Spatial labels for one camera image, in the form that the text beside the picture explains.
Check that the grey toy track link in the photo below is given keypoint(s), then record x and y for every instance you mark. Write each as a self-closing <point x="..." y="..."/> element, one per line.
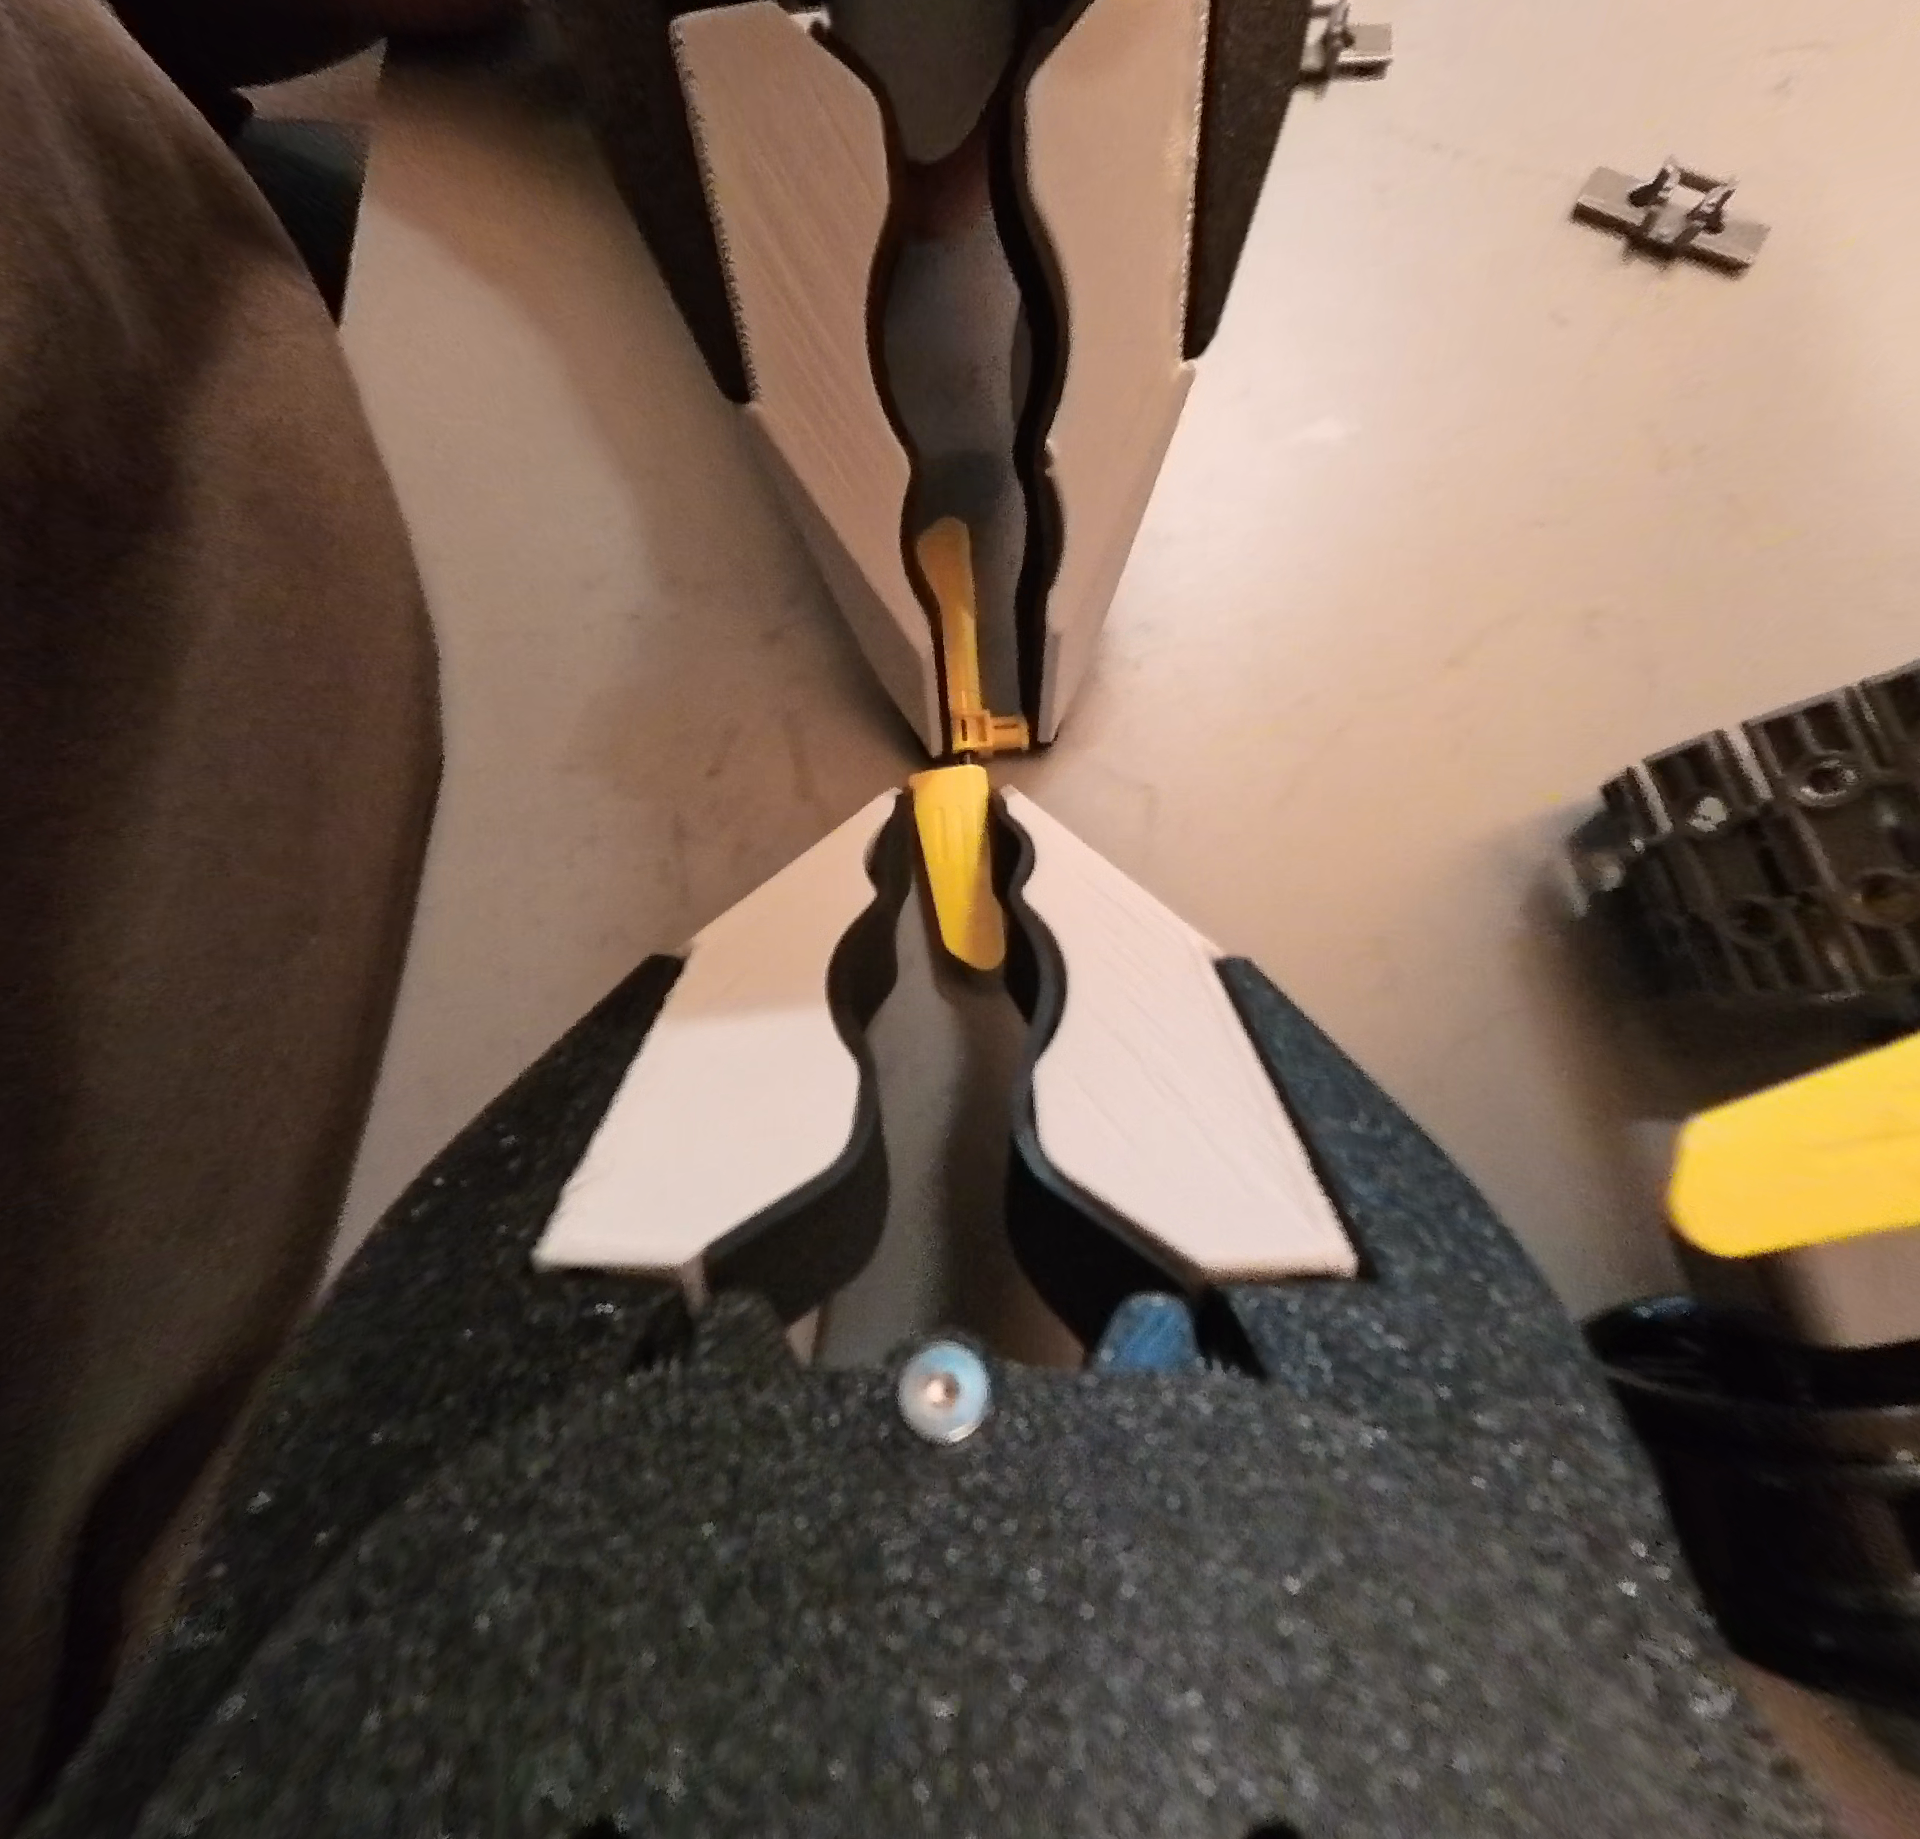
<point x="1664" y="219"/>
<point x="1361" y="52"/>

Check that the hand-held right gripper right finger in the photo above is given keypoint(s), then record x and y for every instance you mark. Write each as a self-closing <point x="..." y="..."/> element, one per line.
<point x="1167" y="1119"/>

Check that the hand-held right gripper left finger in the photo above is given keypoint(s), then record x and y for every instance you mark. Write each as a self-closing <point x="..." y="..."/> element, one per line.
<point x="722" y="1119"/>

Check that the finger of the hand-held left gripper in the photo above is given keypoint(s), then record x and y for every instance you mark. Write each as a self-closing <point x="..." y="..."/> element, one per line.
<point x="1118" y="219"/>
<point x="795" y="252"/>

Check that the yellow toy panel piece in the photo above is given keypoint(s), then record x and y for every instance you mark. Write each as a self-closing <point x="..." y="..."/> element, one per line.
<point x="959" y="865"/>

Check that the yellow toy blade with pin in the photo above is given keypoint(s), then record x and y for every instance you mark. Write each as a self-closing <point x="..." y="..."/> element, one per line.
<point x="950" y="583"/>

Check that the black yellow toy tracked vehicle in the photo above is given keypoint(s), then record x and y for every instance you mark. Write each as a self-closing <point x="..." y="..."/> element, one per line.
<point x="1755" y="865"/>

